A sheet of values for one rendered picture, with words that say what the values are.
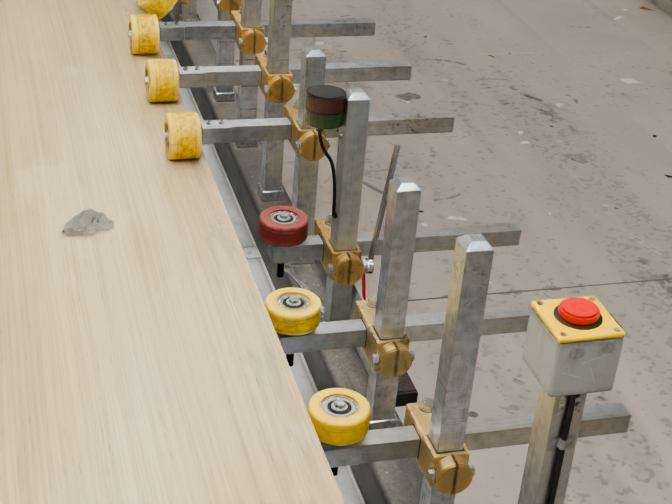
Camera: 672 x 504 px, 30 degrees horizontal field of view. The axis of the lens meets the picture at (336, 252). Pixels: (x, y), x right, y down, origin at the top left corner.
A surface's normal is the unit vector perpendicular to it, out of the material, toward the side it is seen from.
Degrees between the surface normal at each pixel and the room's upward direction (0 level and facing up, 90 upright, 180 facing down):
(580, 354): 90
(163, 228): 0
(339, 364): 0
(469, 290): 90
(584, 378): 90
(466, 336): 90
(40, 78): 0
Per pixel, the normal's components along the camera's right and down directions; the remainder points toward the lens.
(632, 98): 0.07, -0.86
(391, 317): 0.26, 0.50
